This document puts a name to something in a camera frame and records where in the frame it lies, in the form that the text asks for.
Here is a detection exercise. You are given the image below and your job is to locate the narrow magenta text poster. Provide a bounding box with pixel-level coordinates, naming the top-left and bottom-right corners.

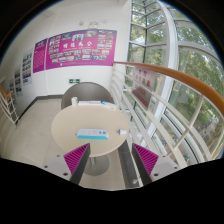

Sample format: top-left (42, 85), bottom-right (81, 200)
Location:
top-left (32, 38), bottom-right (48, 74)

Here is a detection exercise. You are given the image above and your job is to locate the grey curved-back chair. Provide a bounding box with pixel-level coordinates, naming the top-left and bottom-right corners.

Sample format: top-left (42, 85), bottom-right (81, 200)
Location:
top-left (60, 81), bottom-right (114, 110)

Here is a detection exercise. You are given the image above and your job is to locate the white photo display board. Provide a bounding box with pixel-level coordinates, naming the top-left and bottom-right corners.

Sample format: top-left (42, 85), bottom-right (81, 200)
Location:
top-left (21, 49), bottom-right (34, 86)
top-left (13, 65), bottom-right (23, 98)

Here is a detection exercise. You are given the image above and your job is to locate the white and blue flat box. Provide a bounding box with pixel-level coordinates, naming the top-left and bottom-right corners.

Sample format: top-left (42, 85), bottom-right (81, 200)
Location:
top-left (100, 100), bottom-right (120, 111)

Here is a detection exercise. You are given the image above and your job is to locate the flat white book stack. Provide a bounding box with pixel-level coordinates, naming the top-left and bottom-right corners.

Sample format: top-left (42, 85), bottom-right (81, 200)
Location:
top-left (77, 100), bottom-right (103, 107)

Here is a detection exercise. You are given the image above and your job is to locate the grey round table pedestal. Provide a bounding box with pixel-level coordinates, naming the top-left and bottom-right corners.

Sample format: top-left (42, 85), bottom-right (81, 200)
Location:
top-left (83, 154), bottom-right (111, 177)

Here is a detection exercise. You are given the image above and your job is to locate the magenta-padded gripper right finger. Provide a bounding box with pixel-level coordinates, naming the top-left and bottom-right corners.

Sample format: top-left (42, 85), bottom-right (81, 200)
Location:
top-left (131, 143), bottom-right (181, 186)

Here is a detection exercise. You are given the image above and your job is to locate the large magenta photo poster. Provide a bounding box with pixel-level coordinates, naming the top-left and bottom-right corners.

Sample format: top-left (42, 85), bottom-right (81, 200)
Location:
top-left (45, 29), bottom-right (118, 71)

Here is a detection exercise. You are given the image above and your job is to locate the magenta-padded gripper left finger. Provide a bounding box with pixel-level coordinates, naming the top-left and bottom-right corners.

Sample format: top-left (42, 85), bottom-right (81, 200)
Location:
top-left (43, 143), bottom-right (92, 186)

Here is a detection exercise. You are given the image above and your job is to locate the white railing with wooden handrail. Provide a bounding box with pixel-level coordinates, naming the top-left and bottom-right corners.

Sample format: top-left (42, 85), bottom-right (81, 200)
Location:
top-left (111, 60), bottom-right (224, 168)

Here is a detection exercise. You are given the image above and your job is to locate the small white stair railing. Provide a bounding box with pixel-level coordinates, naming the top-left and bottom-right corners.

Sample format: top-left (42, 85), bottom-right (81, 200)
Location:
top-left (0, 84), bottom-right (20, 128)

